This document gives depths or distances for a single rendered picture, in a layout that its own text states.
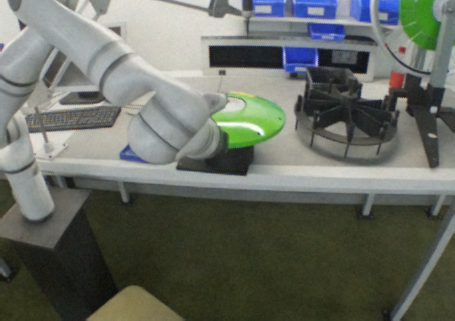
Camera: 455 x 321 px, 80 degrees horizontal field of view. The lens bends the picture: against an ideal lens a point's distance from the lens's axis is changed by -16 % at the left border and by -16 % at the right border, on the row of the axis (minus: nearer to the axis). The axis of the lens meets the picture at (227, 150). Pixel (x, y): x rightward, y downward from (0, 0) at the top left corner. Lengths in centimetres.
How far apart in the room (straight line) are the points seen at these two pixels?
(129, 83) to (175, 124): 8
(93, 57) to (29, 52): 24
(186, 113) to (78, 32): 18
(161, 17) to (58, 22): 134
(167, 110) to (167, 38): 144
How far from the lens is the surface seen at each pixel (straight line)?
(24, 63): 65
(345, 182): 91
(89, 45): 43
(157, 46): 182
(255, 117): 79
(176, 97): 36
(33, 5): 50
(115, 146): 108
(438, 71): 120
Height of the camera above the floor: 143
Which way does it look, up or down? 32 degrees down
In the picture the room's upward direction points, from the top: 2 degrees counter-clockwise
